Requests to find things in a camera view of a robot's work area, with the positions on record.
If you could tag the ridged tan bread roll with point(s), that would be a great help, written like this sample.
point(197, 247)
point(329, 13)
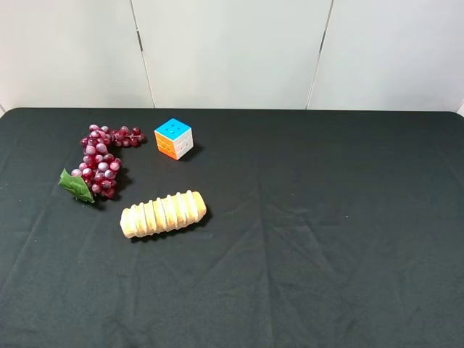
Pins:
point(161, 215)

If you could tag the black tablecloth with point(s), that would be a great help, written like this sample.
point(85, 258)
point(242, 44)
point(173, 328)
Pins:
point(323, 229)

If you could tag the colourful puzzle cube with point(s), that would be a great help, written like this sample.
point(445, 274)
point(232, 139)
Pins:
point(174, 138)

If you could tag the red plastic grape bunch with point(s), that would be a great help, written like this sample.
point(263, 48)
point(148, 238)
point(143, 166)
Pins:
point(99, 167)

